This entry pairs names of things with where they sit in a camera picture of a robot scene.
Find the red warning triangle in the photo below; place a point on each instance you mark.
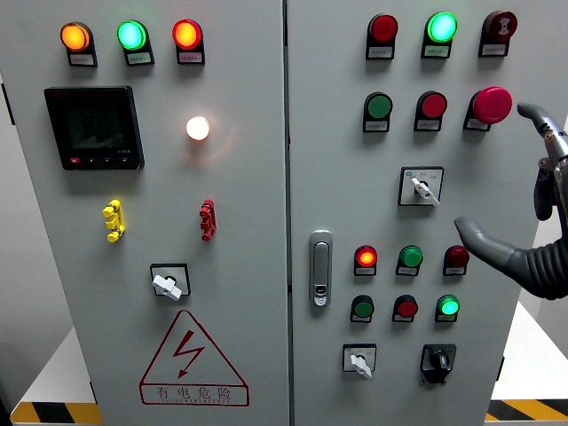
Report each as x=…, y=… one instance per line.
x=194, y=392

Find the large red stop button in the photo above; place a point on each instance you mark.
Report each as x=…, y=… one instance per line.
x=491, y=104

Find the silver door lock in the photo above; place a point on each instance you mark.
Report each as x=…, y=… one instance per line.
x=321, y=268

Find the large green push button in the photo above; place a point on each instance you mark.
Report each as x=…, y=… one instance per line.
x=378, y=106

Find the white lit lamp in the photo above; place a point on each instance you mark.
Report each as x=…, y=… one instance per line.
x=197, y=128

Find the large red unlit lamp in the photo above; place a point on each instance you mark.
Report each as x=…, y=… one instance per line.
x=384, y=28

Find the small green lit button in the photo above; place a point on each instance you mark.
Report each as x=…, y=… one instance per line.
x=448, y=305

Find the large yellow lit lamp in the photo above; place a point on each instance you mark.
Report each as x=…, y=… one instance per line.
x=75, y=37

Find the large red push button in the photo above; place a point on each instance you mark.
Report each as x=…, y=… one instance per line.
x=432, y=105

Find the small label plate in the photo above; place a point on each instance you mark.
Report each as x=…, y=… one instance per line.
x=376, y=126
x=365, y=270
x=493, y=50
x=407, y=270
x=428, y=124
x=477, y=124
x=191, y=57
x=445, y=318
x=403, y=319
x=437, y=51
x=82, y=59
x=380, y=52
x=139, y=57
x=360, y=319
x=454, y=270

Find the small red lit lamp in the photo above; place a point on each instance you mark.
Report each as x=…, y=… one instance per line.
x=366, y=256

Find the pale grey door with display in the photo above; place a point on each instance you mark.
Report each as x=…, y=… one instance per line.
x=248, y=199

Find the small dark red lamp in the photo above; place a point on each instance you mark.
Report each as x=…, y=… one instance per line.
x=457, y=256

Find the large green lit lamp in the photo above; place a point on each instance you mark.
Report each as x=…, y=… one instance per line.
x=441, y=27
x=131, y=35

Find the black door hinge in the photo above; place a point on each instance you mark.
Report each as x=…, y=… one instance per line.
x=500, y=368
x=7, y=104
x=93, y=392

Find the large red lit lamp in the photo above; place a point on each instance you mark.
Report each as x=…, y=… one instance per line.
x=186, y=34

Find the pale grey door with lock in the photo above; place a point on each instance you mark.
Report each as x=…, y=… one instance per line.
x=346, y=177

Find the small green unlit lamp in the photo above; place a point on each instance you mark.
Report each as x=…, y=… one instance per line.
x=410, y=256

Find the small green push button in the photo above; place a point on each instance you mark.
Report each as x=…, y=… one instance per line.
x=363, y=308

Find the black display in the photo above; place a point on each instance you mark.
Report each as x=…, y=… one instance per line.
x=94, y=128

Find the small red push button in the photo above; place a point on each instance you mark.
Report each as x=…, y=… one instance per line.
x=406, y=308

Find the dark red buzzer lamp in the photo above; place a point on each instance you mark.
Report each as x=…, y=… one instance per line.
x=500, y=25

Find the black yellow striped tape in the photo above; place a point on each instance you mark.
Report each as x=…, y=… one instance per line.
x=55, y=413
x=528, y=410

